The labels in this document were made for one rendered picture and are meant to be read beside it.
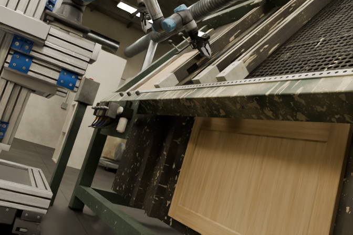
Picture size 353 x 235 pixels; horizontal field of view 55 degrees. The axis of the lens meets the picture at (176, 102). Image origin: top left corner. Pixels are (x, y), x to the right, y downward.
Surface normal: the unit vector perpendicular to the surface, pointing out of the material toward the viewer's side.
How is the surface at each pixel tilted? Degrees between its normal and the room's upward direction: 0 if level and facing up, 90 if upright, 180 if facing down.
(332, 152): 90
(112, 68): 90
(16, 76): 90
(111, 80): 90
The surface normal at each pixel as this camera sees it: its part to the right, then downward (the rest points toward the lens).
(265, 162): -0.81, -0.33
